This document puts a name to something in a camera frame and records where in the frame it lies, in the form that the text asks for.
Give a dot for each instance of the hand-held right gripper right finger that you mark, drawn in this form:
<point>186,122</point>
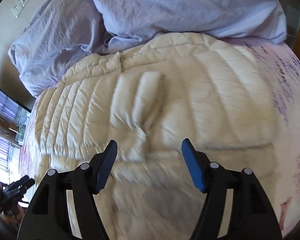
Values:
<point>192,165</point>

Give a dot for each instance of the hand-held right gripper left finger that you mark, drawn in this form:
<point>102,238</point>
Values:
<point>106,170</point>

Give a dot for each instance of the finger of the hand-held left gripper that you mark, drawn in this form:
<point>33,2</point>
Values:
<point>23,183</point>

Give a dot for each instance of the cream puffer jacket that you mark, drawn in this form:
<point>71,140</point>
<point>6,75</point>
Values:
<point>180,100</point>

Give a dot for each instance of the window with curtain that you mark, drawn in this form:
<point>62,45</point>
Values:
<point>0,150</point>

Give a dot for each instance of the floral printed bed sheet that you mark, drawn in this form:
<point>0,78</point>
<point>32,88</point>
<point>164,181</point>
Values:
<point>290,130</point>

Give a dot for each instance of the lavender pillow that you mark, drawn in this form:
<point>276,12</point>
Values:
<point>180,5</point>

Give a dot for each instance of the glass side table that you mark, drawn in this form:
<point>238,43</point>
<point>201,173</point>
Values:
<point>293,17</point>

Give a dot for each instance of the wall-mounted flat television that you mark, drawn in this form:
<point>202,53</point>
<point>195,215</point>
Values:
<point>5,97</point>

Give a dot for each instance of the white wall switch plate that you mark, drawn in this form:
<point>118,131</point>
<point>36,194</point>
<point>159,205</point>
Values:
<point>21,2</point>

